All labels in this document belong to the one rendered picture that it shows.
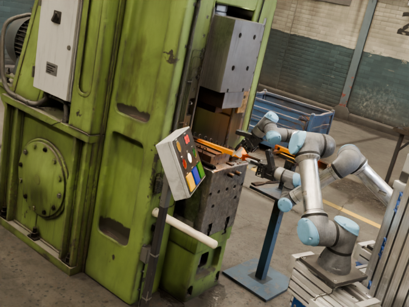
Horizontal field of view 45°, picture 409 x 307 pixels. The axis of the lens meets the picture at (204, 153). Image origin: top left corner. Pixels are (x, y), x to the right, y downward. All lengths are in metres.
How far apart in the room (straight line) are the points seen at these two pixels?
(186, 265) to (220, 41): 1.37
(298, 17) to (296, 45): 0.59
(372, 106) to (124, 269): 8.20
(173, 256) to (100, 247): 0.46
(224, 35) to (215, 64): 0.17
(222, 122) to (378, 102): 7.55
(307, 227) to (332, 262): 0.22
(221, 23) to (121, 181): 1.10
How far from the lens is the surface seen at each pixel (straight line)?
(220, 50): 2.75
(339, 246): 2.26
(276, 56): 11.70
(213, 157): 2.90
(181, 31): 2.60
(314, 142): 2.32
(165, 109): 2.65
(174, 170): 2.28
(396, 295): 2.37
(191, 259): 3.10
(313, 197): 2.23
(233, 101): 2.88
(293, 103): 7.42
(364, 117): 10.69
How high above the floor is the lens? 1.84
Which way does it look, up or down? 17 degrees down
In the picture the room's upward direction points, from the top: 12 degrees clockwise
